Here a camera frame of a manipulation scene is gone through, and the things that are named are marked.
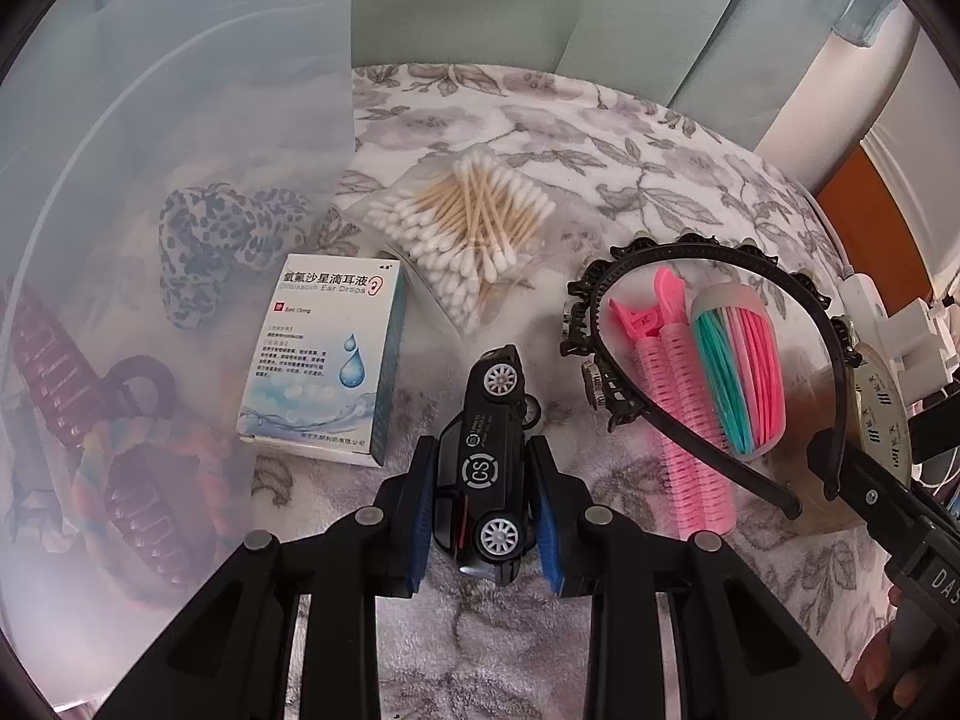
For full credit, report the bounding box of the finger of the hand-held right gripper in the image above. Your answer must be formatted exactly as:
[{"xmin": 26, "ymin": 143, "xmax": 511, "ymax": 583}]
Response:
[
  {"xmin": 806, "ymin": 427, "xmax": 960, "ymax": 565},
  {"xmin": 906, "ymin": 379, "xmax": 960, "ymax": 467}
]

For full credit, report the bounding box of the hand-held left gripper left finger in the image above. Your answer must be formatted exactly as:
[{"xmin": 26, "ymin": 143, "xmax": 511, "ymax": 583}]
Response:
[{"xmin": 94, "ymin": 435, "xmax": 440, "ymax": 720}]

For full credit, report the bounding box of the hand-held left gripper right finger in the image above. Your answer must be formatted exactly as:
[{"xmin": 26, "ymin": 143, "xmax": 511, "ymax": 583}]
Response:
[{"xmin": 525, "ymin": 435, "xmax": 852, "ymax": 720}]

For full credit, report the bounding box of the black toy car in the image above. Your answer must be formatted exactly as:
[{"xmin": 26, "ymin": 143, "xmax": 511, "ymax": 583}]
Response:
[{"xmin": 433, "ymin": 343, "xmax": 547, "ymax": 587}]

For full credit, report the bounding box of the pink teal hair tie pack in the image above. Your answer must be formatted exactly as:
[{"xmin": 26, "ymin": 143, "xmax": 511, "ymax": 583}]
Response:
[{"xmin": 690, "ymin": 279, "xmax": 788, "ymax": 460}]

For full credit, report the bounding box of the pink hair roller clip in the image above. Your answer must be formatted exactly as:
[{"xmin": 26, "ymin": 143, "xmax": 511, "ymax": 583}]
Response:
[{"xmin": 607, "ymin": 266, "xmax": 740, "ymax": 541}]

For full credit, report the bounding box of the white blue medicine box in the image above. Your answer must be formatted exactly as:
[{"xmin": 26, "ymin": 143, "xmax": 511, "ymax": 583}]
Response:
[{"xmin": 236, "ymin": 253, "xmax": 410, "ymax": 470}]

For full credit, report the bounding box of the pastel braided hair tie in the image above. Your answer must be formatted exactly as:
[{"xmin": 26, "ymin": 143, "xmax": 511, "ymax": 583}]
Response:
[{"xmin": 71, "ymin": 360, "xmax": 241, "ymax": 541}]

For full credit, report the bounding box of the black toothed headband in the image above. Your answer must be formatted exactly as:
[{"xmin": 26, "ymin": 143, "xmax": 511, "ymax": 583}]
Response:
[{"xmin": 559, "ymin": 234, "xmax": 860, "ymax": 518}]

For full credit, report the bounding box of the cotton swab pack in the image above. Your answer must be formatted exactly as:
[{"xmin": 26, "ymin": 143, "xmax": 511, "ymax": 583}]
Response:
[{"xmin": 334, "ymin": 148, "xmax": 557, "ymax": 332}]

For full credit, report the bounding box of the leopard print scrunchie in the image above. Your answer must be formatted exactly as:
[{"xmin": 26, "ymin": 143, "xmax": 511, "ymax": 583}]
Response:
[{"xmin": 156, "ymin": 181, "xmax": 312, "ymax": 331}]

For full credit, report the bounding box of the red hair claw clip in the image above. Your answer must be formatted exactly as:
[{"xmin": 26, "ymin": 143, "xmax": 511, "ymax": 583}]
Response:
[{"xmin": 4, "ymin": 285, "xmax": 203, "ymax": 608}]

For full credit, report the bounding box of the clear plastic storage container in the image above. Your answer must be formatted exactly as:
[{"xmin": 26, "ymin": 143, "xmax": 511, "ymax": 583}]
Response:
[{"xmin": 0, "ymin": 0, "xmax": 357, "ymax": 691}]

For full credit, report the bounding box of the person's right hand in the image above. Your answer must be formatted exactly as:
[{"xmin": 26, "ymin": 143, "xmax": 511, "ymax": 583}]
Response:
[{"xmin": 859, "ymin": 619, "xmax": 906, "ymax": 720}]

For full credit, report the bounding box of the white plug adapter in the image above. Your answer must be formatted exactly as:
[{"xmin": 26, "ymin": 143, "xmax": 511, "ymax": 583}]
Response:
[{"xmin": 885, "ymin": 296, "xmax": 960, "ymax": 376}]

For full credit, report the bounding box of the white power strip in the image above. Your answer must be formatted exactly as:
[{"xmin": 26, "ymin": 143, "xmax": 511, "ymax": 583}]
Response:
[{"xmin": 836, "ymin": 270, "xmax": 960, "ymax": 391}]

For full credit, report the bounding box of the wooden headboard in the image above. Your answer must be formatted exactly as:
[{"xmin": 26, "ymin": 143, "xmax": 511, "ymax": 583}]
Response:
[{"xmin": 814, "ymin": 146, "xmax": 938, "ymax": 316}]

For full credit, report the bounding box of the grey floral fleece blanket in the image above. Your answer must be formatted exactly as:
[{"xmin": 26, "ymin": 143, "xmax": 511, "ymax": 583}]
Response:
[{"xmin": 247, "ymin": 64, "xmax": 893, "ymax": 720}]

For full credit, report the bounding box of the pale green curtain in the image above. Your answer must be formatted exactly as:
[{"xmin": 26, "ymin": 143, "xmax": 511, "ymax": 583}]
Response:
[{"xmin": 75, "ymin": 0, "xmax": 923, "ymax": 151}]

